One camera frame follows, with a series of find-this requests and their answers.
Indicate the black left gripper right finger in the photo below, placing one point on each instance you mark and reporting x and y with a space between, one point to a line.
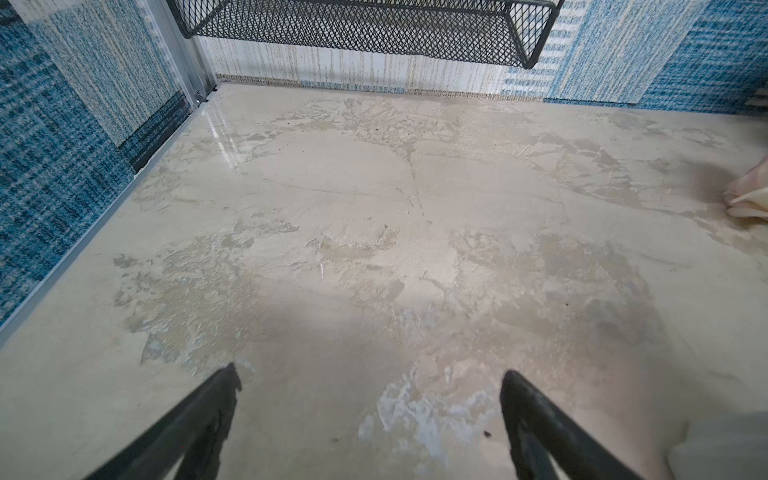
545 441

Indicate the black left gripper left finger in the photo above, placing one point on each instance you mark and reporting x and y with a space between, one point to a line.
188 439

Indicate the cream white rose stem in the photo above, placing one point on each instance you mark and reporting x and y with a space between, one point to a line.
746 197

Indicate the white ribbed ceramic vase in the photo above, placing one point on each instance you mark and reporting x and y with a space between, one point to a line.
729 447

